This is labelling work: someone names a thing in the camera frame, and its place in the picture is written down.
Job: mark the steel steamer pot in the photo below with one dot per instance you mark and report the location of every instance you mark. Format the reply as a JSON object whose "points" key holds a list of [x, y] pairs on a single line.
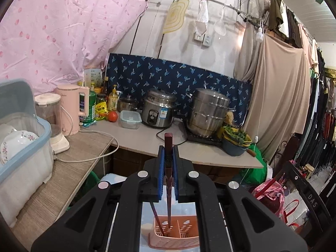
{"points": [[207, 115]]}

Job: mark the pink electric kettle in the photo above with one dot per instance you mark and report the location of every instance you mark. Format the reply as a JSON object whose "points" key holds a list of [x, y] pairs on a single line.
{"points": [[69, 107]]}

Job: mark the small steel pot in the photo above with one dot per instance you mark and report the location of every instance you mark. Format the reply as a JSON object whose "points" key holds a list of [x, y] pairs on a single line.
{"points": [[127, 104]]}

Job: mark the wooden cabinet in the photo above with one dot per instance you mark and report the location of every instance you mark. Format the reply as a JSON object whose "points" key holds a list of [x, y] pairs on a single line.
{"points": [[131, 162]]}

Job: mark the white light bulb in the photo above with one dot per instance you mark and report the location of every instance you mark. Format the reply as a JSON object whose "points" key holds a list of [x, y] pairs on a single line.
{"points": [[260, 35]]}

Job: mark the yellow loofah sponge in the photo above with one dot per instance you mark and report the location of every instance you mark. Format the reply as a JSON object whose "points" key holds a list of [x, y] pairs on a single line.
{"points": [[229, 118]]}

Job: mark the white blender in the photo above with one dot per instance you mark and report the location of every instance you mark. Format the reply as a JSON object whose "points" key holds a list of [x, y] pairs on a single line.
{"points": [[50, 110]]}

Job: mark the green plastic bag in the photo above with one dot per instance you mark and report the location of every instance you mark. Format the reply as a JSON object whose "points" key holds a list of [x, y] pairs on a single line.
{"points": [[258, 173]]}

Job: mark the pink plastic utensil basket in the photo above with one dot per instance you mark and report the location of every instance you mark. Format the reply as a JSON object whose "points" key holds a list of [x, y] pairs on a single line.
{"points": [[178, 239]]}

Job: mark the blue plastic basin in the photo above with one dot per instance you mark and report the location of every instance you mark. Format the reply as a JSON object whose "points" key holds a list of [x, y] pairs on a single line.
{"points": [[232, 149]]}

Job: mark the navy leaf-print cloth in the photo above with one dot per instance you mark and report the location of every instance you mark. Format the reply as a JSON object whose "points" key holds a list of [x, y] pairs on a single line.
{"points": [[170, 73]]}

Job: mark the row of hanging clothes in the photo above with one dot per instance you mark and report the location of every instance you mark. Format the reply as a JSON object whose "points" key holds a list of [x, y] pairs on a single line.
{"points": [[317, 110]]}

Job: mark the white plastic skimmer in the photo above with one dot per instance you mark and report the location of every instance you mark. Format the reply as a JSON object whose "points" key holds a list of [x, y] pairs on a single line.
{"points": [[220, 27]]}

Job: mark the light blue dotted cloth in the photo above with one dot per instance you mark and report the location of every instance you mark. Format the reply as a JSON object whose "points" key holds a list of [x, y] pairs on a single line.
{"points": [[114, 179]]}

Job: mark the dish rack with blue lid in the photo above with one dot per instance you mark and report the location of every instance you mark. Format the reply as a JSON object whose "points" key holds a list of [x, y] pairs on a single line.
{"points": [[26, 168]]}

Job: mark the yellow snack packet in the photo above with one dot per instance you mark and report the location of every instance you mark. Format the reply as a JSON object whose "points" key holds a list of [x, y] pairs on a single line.
{"points": [[101, 109]]}

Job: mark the red tomato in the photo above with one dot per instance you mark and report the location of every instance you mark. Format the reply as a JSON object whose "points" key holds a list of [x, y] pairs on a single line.
{"points": [[112, 116]]}

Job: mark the dark sauce bottle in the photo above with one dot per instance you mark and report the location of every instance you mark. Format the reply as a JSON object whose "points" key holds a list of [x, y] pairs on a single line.
{"points": [[105, 84]]}

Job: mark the pink printed sheet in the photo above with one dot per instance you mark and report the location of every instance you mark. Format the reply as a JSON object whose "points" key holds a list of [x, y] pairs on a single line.
{"points": [[65, 31]]}

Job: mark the hanging white cloth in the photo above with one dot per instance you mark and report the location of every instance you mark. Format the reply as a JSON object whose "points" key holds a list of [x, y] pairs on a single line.
{"points": [[202, 13]]}

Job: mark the green tin can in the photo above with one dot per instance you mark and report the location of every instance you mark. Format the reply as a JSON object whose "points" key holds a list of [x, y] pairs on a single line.
{"points": [[90, 107]]}

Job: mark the white floral plate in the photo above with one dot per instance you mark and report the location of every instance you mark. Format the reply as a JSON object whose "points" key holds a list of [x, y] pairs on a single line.
{"points": [[15, 144]]}

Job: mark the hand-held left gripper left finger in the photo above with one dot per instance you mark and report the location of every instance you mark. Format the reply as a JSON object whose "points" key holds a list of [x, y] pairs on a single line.
{"points": [[162, 168]]}

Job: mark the yellow cutting board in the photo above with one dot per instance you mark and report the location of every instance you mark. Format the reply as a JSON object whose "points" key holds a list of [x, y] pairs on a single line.
{"points": [[174, 15]]}

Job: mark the white and green carton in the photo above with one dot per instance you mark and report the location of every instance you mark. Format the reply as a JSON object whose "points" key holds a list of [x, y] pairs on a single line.
{"points": [[92, 77]]}

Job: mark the white wall socket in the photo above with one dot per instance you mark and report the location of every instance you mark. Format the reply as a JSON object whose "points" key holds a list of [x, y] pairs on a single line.
{"points": [[198, 37], [208, 40]]}

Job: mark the leafy greens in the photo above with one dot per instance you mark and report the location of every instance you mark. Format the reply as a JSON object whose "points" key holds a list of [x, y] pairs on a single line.
{"points": [[236, 134]]}

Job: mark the steel rice cooker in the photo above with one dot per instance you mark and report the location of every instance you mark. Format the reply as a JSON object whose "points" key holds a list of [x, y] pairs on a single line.
{"points": [[157, 110]]}

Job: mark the yellow dish soap bottle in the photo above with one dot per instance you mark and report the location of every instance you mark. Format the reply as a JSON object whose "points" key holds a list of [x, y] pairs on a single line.
{"points": [[113, 101]]}

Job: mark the clear food container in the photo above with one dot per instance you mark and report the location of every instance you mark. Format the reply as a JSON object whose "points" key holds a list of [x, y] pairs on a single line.
{"points": [[130, 120]]}

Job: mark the beige curtain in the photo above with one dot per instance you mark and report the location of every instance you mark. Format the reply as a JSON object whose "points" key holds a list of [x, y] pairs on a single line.
{"points": [[281, 84]]}

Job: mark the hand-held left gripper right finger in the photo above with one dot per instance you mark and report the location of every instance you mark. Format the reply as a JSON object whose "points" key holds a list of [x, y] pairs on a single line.
{"points": [[174, 173]]}

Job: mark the dark red chopstick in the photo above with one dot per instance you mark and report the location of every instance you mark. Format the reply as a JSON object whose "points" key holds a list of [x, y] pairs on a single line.
{"points": [[156, 218], [168, 139]]}

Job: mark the black induction cooker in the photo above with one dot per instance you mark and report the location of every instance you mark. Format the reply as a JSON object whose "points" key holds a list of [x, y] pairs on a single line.
{"points": [[199, 139]]}

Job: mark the pink plastic bag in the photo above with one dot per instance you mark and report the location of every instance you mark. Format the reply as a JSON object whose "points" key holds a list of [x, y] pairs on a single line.
{"points": [[270, 194]]}

